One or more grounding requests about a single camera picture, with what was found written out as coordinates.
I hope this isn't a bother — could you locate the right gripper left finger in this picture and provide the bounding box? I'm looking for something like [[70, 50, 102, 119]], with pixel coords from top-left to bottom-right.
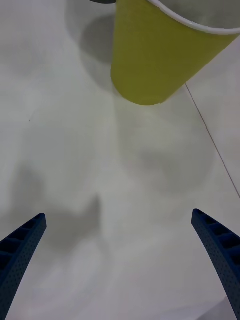
[[0, 212, 48, 320]]

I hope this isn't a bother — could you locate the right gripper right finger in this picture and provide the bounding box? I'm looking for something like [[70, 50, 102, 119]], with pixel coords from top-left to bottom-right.
[[191, 208, 240, 320]]

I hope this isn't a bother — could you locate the yellow-green plastic waste bin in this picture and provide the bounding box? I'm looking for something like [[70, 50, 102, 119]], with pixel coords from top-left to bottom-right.
[[110, 0, 240, 107]]

